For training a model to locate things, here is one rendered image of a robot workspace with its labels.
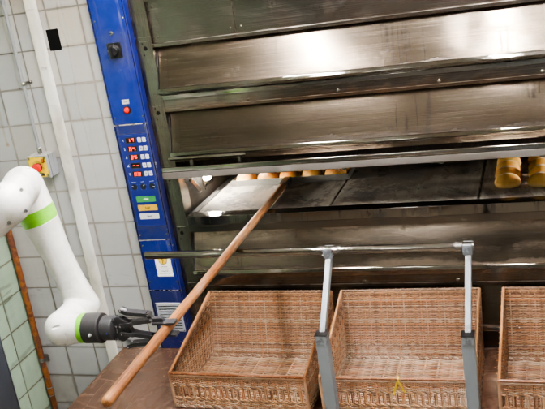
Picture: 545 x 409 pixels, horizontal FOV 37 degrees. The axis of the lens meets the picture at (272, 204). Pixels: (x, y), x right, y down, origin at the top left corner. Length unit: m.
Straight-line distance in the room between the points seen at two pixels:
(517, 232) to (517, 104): 0.49
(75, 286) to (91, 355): 1.37
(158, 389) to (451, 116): 1.57
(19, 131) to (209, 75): 0.93
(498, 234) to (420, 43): 0.78
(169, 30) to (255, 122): 0.49
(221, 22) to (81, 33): 0.59
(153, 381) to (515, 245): 1.54
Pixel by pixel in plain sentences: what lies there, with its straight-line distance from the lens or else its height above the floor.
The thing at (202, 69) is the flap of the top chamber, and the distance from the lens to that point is 3.22.
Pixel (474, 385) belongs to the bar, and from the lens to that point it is 2.76.
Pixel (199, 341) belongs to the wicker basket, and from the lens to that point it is 3.41.
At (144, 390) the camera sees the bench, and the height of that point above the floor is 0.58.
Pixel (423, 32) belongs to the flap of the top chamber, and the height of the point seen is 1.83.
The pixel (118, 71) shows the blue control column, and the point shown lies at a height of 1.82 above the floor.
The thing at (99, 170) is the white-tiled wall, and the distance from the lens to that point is 3.54.
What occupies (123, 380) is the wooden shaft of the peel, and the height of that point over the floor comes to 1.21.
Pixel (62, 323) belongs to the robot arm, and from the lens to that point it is 2.55.
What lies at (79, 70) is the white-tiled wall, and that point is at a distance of 3.46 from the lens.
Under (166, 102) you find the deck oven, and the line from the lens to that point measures 3.32.
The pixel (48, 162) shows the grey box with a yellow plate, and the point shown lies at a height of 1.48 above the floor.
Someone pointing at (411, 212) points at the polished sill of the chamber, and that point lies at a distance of 3.16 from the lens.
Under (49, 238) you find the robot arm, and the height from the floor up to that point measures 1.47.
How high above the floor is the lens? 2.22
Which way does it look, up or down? 18 degrees down
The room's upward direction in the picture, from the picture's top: 9 degrees counter-clockwise
